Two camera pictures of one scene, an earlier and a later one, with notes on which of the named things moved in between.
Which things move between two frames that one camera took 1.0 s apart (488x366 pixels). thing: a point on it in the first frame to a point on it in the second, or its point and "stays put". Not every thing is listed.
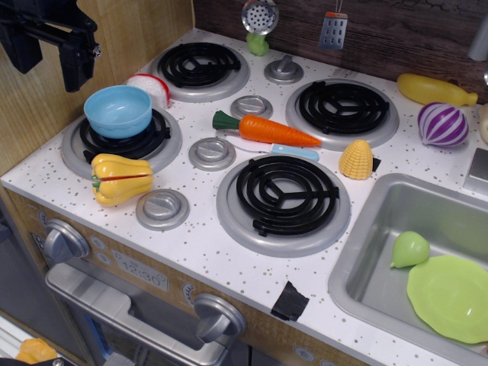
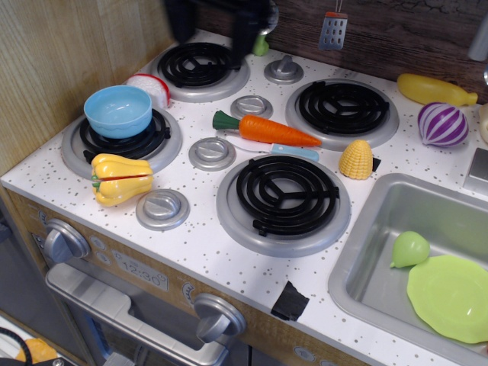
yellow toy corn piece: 356,160 stays put
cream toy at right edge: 483,117 stays put
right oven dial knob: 215,317 stays put
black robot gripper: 63,21 to 242,20
